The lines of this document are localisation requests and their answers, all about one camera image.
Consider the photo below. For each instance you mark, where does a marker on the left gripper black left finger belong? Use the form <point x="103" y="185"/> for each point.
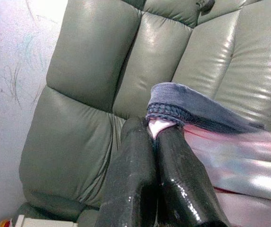
<point x="130" y="177"/>

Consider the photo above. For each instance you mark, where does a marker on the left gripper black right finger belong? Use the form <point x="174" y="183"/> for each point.
<point x="182" y="184"/>

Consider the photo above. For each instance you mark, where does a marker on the white garment with grey collar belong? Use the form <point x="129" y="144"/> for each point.
<point x="232" y="153"/>

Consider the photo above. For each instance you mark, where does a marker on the white box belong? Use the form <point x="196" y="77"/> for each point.
<point x="43" y="222"/>

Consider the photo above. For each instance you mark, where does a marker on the grey green leather sofa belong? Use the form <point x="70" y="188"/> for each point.
<point x="90" y="71"/>

